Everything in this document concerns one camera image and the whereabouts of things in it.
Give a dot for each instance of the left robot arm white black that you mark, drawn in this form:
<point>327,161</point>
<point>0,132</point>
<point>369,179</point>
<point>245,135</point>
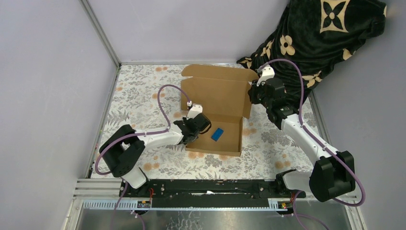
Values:
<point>120,153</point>

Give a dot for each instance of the brown cardboard box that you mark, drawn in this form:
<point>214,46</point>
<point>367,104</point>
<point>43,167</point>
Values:
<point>223,94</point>

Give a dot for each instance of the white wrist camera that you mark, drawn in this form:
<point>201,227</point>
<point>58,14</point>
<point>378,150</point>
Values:
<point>266,73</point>
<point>194,110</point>

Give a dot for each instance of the floral patterned table mat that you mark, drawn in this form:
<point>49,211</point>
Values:
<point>147,97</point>

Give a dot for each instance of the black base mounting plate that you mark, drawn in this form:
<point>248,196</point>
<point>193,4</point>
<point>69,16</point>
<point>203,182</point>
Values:
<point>235,200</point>

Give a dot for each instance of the black floral blanket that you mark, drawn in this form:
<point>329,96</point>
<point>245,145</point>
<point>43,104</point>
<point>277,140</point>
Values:
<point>313,36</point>

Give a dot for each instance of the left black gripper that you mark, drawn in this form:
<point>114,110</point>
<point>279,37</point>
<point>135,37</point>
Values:
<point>185,120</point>

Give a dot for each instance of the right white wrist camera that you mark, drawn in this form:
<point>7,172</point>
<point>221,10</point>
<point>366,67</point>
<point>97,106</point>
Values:
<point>266,73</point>

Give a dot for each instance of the small blue block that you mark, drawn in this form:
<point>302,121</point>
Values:
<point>217,134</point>

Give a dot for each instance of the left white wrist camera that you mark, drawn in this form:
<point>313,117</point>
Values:
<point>194,110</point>

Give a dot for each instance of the aluminium frame rail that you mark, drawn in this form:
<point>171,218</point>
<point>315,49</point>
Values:
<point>112,188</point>

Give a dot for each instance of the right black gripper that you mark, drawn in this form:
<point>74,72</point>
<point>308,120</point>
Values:
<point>253,89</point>

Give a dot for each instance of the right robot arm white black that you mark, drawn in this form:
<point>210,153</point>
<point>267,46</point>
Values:
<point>331,174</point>

